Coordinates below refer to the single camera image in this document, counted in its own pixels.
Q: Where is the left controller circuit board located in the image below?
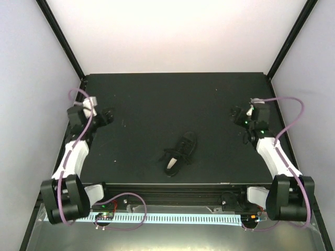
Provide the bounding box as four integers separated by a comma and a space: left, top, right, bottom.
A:
95, 212, 114, 221

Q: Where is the black canvas sneaker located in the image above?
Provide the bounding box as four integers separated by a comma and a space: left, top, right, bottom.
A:
160, 131, 197, 177

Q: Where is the black frame post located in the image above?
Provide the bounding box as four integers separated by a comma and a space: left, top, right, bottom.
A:
266, 0, 318, 81
36, 0, 85, 80

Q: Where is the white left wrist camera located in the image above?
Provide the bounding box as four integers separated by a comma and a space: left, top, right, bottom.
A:
82, 96, 97, 118

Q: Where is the right controller circuit board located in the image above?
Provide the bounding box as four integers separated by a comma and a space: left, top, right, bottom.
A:
241, 214, 267, 223

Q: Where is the left black frame post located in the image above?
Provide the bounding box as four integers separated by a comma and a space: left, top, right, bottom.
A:
36, 0, 85, 80

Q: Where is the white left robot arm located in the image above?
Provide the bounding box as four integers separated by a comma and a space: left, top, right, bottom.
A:
40, 106, 115, 224

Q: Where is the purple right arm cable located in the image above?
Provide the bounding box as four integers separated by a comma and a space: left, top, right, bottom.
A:
242, 96, 314, 233

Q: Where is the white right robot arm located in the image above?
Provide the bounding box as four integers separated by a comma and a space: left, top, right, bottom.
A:
231, 101, 315, 223

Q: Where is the light blue slotted cable duct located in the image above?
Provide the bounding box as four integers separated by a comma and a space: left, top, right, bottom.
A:
78, 212, 242, 226

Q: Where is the controller circuit board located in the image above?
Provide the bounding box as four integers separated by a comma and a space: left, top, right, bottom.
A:
241, 214, 267, 223
95, 212, 114, 221

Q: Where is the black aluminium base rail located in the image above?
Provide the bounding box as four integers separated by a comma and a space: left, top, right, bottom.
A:
39, 182, 317, 210

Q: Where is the right black frame post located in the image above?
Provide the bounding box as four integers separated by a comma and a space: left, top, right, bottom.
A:
266, 0, 318, 81

